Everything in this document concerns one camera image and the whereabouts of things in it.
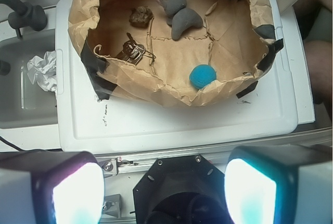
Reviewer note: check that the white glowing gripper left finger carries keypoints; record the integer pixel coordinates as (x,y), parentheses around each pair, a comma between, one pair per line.
(51,187)

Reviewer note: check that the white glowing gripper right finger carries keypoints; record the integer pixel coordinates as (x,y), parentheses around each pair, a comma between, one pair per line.
(279,184)

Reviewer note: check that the white plastic board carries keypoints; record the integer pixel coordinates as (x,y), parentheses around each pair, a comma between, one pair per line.
(118,125)

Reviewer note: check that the grey plastic bin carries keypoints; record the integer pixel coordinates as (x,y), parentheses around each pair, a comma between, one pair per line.
(24,104)

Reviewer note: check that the crumpled white paper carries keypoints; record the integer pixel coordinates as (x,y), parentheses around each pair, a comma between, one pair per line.
(43,71)

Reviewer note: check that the blue felt ball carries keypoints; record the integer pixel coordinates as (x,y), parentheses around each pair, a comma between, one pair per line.
(201,76)

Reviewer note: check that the brown paper bag tray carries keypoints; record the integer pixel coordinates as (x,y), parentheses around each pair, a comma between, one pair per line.
(237,40)

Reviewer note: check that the grey plush bunny toy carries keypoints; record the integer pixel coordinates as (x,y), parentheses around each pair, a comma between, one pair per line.
(180,17)

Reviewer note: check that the brown rock lump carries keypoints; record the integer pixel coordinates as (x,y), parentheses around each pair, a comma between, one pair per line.
(140,16)

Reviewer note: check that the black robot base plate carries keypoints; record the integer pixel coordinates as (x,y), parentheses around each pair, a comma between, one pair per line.
(187,189)

